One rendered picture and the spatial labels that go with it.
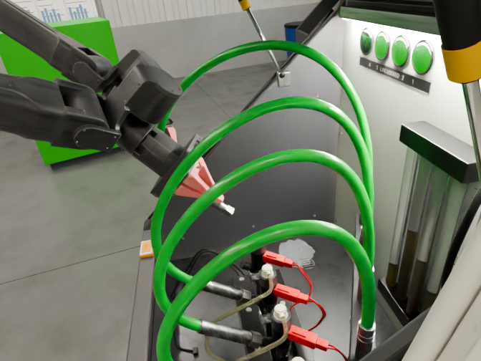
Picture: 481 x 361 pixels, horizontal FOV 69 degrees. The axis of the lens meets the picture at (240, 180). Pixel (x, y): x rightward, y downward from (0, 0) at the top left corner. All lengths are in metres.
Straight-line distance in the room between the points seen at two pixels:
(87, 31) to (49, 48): 2.97
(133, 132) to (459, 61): 0.42
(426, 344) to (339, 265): 0.74
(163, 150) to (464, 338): 0.42
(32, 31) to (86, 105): 0.32
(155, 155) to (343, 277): 0.61
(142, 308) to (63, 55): 0.51
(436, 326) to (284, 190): 0.75
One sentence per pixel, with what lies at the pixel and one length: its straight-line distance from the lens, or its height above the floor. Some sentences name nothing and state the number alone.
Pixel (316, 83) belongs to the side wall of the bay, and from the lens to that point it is 0.87.
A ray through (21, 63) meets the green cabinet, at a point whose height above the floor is 1.05.
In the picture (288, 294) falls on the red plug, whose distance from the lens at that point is 0.57.
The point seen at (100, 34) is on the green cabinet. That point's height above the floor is 1.19.
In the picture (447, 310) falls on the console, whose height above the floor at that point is 1.33.
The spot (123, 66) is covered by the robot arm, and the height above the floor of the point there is 1.38.
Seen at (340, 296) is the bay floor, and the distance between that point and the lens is 0.91.
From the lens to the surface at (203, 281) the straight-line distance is 0.33.
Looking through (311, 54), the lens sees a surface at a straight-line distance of 0.55.
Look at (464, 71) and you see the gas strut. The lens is 0.21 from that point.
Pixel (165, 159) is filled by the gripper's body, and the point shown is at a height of 1.29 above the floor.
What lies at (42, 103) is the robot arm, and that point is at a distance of 0.46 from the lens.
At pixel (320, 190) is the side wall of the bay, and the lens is 1.00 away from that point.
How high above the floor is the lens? 1.50
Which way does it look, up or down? 30 degrees down
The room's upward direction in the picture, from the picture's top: 6 degrees counter-clockwise
